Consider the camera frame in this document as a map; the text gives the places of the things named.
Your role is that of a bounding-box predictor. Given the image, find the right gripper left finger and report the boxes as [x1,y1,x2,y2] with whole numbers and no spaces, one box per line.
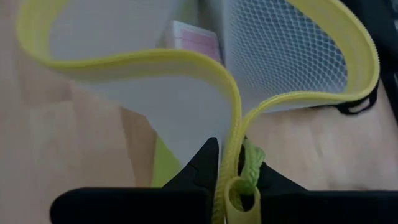
[162,136,220,200]

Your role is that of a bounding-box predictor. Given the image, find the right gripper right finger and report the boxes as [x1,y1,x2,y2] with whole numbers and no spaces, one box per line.
[237,136,308,195]

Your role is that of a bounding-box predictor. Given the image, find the white and yellow pouch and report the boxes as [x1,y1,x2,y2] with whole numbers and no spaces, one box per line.
[15,0,381,224]

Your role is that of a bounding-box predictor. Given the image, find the pink card box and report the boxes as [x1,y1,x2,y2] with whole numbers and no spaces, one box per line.
[160,19,223,63]

